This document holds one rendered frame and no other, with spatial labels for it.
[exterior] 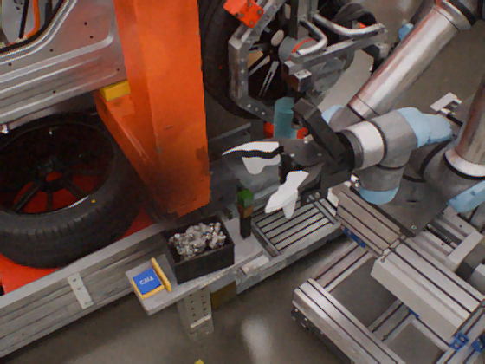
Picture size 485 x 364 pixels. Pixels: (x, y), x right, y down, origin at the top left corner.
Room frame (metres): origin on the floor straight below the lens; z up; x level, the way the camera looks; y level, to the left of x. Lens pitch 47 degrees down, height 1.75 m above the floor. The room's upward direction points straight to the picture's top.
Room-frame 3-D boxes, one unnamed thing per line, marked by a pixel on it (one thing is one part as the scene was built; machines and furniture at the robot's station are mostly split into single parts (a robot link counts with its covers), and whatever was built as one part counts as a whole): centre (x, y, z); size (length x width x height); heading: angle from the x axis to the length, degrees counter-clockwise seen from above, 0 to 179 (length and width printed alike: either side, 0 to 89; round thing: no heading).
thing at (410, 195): (0.86, -0.44, 0.87); 0.15 x 0.15 x 0.10
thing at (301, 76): (1.23, -0.16, 0.93); 0.09 x 0.05 x 0.05; 33
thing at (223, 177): (1.44, 0.20, 0.26); 0.42 x 0.18 x 0.35; 33
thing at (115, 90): (1.52, 0.50, 0.71); 0.14 x 0.14 x 0.05; 33
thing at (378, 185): (0.64, -0.26, 1.12); 0.11 x 0.08 x 0.11; 26
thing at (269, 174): (1.64, -0.10, 0.32); 0.40 x 0.30 x 0.28; 123
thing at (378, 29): (1.45, -0.34, 1.03); 0.19 x 0.18 x 0.11; 33
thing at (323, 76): (1.43, -0.23, 0.85); 0.21 x 0.14 x 0.14; 33
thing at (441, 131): (0.85, -0.45, 0.98); 0.13 x 0.12 x 0.14; 26
